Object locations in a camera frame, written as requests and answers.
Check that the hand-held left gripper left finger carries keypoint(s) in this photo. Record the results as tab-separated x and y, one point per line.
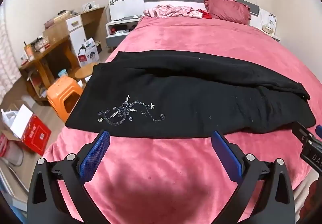
96	153

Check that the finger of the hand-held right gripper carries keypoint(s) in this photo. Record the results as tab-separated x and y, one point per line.
319	130
303	133

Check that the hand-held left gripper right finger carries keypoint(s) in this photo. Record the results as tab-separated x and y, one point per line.
226	156

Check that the black embroidered pants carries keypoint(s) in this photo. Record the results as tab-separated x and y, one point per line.
191	98

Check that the red cardboard box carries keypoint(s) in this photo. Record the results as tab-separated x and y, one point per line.
36	133

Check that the orange plastic stool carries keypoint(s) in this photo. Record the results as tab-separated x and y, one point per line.
63	90

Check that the round wooden stool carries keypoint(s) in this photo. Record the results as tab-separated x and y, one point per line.
85	71

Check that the blue and white container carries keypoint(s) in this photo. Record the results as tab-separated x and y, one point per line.
62	73

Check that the white appliance box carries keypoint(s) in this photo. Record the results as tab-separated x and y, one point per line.
90	55

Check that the wooden desk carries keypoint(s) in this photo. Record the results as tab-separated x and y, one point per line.
57	47

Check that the white nightstand with open shelf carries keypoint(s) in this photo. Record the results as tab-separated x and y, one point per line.
120	30

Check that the pink bed blanket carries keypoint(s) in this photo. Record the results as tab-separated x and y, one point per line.
176	35

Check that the bright red cloth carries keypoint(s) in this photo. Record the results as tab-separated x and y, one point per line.
206	14

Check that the dark red ruffled pillow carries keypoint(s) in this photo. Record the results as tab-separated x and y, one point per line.
226	8

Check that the plugged charger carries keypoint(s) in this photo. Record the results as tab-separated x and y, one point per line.
89	6

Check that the pink floral clothes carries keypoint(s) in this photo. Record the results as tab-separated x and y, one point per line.
171	10

